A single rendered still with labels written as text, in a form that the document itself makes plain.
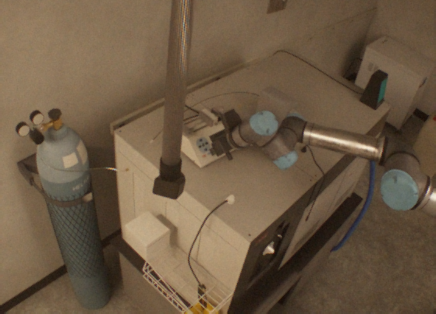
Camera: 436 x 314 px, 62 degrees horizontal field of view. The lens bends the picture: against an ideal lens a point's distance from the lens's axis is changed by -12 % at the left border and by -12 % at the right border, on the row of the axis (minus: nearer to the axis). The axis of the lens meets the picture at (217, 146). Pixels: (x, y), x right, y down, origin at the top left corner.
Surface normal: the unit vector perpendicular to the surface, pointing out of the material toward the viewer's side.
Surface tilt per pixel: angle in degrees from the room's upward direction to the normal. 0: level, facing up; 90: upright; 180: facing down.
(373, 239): 0
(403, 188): 91
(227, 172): 0
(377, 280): 0
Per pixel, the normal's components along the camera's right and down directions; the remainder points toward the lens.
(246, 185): 0.12, -0.75
